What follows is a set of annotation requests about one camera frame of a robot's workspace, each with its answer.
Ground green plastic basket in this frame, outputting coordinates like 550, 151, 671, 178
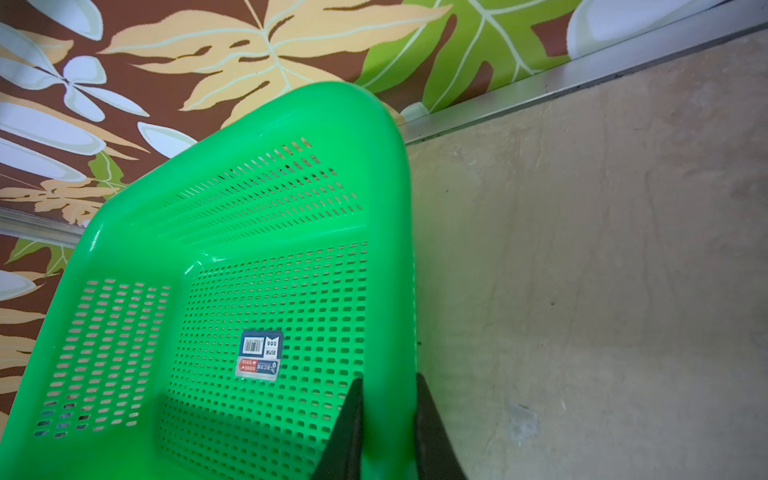
1, 82, 417, 479

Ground basket barcode label sticker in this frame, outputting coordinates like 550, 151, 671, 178
235, 330, 284, 382

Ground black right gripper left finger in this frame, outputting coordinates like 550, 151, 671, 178
311, 378, 364, 480

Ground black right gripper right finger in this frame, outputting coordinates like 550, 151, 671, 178
415, 373, 467, 480

